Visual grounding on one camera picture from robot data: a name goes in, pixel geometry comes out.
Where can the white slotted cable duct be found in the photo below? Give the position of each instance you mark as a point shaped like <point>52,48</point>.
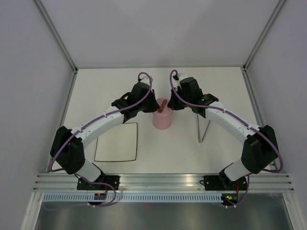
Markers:
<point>134,197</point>

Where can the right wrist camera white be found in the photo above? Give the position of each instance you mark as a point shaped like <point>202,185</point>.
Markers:
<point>179,77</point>

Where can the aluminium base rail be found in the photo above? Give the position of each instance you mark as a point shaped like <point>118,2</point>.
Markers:
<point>178,183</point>

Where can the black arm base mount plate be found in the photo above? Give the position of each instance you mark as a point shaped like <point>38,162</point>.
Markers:
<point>106,182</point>

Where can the left aluminium frame post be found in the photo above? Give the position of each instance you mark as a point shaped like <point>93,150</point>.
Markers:
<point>50,25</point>

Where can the white square plate black rim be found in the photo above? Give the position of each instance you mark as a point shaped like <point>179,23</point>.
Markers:
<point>118,144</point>

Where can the pink lid with brown strap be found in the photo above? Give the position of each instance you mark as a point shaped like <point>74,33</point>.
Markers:
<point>163,107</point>

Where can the aluminium frame post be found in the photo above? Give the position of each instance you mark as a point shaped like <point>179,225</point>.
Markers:
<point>271,20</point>
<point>50,25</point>

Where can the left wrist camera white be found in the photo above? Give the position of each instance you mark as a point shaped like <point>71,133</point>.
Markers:
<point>145,80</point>

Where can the steel food tongs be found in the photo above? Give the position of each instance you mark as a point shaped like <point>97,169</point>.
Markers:
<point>202,128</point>

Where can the pink cylindrical lunch box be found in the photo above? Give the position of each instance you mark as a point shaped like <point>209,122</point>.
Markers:
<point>163,120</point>

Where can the right aluminium frame post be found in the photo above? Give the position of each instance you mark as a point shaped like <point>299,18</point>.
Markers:
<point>271,20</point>

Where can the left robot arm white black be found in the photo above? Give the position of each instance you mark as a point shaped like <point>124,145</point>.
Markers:
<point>69,144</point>

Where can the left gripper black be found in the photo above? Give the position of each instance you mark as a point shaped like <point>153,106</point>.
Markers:
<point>154,106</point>

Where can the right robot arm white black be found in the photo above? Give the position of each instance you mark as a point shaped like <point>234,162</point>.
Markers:
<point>259,142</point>

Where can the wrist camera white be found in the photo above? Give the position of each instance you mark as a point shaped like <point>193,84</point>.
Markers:
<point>145,80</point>
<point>179,77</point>

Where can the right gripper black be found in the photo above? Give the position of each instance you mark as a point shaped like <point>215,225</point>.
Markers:
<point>172,103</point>

